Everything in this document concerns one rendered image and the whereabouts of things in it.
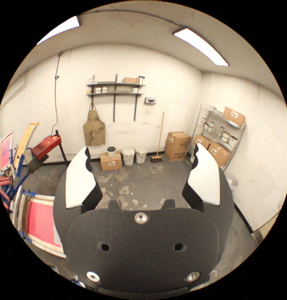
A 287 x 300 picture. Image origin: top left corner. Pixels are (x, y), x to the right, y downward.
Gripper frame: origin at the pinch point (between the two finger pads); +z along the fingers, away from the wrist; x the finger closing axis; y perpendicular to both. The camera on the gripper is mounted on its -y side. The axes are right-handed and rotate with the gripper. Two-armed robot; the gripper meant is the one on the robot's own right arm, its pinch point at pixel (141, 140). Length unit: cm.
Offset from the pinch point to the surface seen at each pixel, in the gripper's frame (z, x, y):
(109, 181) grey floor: 120, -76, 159
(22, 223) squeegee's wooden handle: -41, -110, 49
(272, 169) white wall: -2, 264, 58
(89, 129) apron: 174, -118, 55
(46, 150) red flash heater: 69, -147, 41
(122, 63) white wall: 201, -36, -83
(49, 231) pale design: -24, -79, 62
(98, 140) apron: 178, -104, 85
